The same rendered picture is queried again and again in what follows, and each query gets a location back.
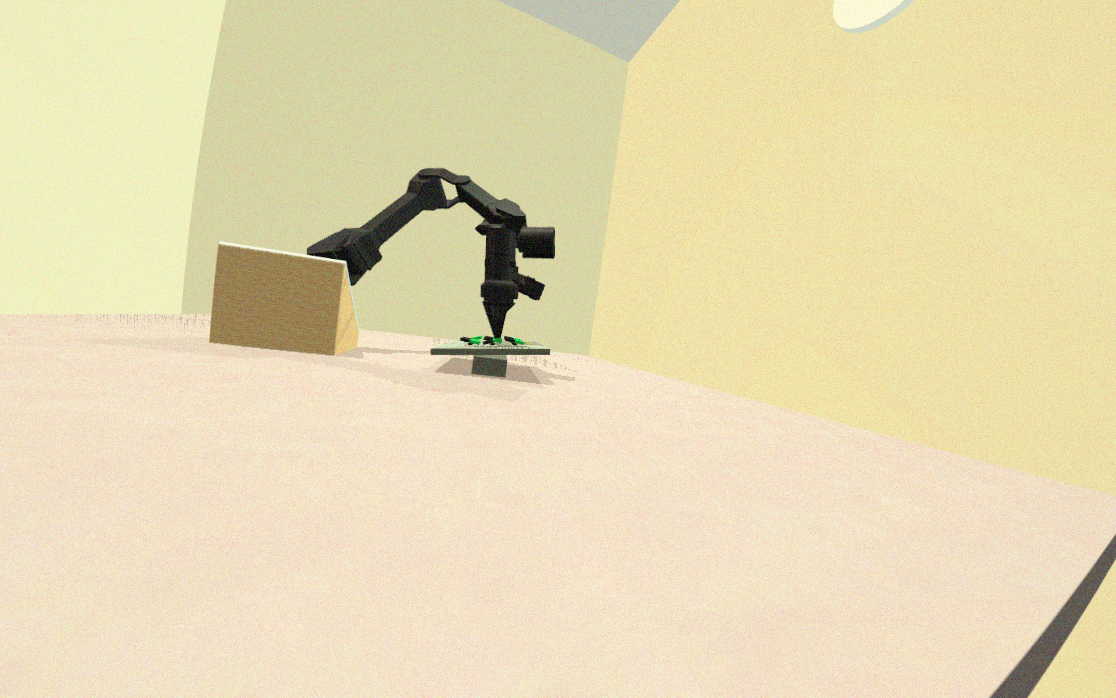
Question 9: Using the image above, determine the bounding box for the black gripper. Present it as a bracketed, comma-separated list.
[481, 254, 518, 340]

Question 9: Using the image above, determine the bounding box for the pale yellow switch panel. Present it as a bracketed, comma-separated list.
[431, 335, 550, 377]

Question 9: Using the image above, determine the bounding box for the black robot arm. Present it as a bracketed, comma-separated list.
[307, 168, 555, 300]

